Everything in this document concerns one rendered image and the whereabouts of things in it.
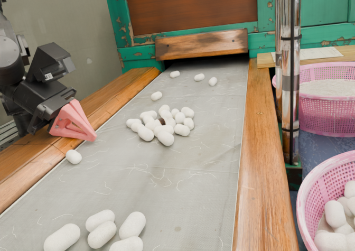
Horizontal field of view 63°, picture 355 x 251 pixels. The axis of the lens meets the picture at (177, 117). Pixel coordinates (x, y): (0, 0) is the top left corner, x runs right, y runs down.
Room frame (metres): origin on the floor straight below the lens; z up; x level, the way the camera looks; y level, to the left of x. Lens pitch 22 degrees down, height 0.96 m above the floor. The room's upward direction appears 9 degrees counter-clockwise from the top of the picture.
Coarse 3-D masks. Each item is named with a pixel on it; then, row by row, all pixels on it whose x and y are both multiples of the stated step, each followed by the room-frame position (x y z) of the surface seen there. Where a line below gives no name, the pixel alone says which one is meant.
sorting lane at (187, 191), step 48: (144, 96) 0.75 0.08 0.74; (192, 96) 0.69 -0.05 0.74; (240, 96) 0.63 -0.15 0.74; (96, 144) 0.49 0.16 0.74; (144, 144) 0.46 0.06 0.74; (192, 144) 0.43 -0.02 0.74; (240, 144) 0.41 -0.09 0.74; (48, 192) 0.35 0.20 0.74; (96, 192) 0.33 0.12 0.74; (144, 192) 0.32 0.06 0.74; (192, 192) 0.30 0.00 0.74; (0, 240) 0.27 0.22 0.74; (144, 240) 0.23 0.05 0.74; (192, 240) 0.22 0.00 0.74
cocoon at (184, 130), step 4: (176, 124) 0.48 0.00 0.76; (180, 124) 0.48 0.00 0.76; (176, 128) 0.47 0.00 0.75; (180, 128) 0.47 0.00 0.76; (184, 128) 0.46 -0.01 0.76; (188, 128) 0.46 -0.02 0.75; (176, 132) 0.47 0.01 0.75; (180, 132) 0.46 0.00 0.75; (184, 132) 0.46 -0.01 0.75; (188, 132) 0.46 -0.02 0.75
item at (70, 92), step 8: (72, 88) 0.54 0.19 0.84; (56, 96) 0.50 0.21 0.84; (64, 96) 0.52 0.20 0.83; (72, 96) 0.55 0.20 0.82; (24, 104) 0.49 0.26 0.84; (40, 104) 0.46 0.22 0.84; (32, 112) 0.49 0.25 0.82; (40, 112) 0.46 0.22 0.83; (32, 120) 0.46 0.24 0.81; (40, 120) 0.48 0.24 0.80; (32, 128) 0.46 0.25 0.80; (40, 128) 0.48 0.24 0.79
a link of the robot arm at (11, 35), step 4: (4, 0) 0.77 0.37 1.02; (0, 12) 0.60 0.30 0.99; (0, 16) 0.59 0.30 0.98; (4, 16) 0.59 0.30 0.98; (0, 20) 0.58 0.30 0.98; (4, 20) 0.59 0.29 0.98; (8, 20) 0.59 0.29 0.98; (0, 24) 0.57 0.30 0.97; (4, 24) 0.57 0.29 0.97; (8, 24) 0.58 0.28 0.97; (0, 28) 0.57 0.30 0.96; (4, 28) 0.57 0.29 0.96; (8, 28) 0.57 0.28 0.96; (12, 28) 0.57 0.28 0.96; (8, 32) 0.56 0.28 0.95; (12, 32) 0.56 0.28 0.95; (8, 36) 0.56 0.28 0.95; (12, 36) 0.56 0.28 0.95; (16, 40) 0.56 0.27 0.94; (20, 52) 0.56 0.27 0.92
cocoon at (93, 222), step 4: (100, 212) 0.26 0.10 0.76; (104, 212) 0.26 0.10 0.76; (108, 212) 0.26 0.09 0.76; (112, 212) 0.27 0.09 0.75; (92, 216) 0.26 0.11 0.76; (96, 216) 0.26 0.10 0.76; (100, 216) 0.26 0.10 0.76; (104, 216) 0.26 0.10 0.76; (108, 216) 0.26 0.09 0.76; (112, 216) 0.26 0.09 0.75; (88, 220) 0.26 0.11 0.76; (92, 220) 0.25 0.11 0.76; (96, 220) 0.25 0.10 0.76; (100, 220) 0.26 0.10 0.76; (104, 220) 0.26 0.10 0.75; (108, 220) 0.26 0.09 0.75; (112, 220) 0.26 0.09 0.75; (88, 224) 0.25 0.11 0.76; (92, 224) 0.25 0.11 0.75; (96, 224) 0.25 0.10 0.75; (88, 228) 0.25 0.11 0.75; (92, 228) 0.25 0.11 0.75
